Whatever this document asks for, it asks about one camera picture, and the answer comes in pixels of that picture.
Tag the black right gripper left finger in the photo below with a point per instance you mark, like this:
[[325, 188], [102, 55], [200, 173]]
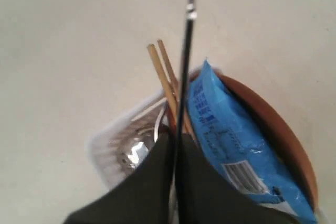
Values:
[[143, 197]]

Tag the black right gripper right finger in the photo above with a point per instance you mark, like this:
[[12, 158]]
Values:
[[206, 197]]

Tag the silver table knife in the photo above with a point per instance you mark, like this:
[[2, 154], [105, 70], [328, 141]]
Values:
[[185, 77]]

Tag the silver spoon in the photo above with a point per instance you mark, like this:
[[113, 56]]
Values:
[[160, 124]]

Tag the white perforated plastic basket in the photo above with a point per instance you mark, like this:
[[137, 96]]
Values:
[[119, 148]]

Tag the blue snack packet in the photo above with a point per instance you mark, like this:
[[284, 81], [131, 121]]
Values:
[[233, 143]]

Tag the wooden chopstick upper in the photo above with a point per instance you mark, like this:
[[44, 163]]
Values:
[[170, 71]]

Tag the wooden chopstick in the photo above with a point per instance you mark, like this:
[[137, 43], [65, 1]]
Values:
[[170, 71], [164, 83]]

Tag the brown round plate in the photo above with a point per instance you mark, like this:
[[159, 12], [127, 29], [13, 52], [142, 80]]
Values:
[[278, 135]]

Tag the wooden chopstick lower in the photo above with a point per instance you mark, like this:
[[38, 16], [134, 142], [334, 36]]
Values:
[[164, 83]]

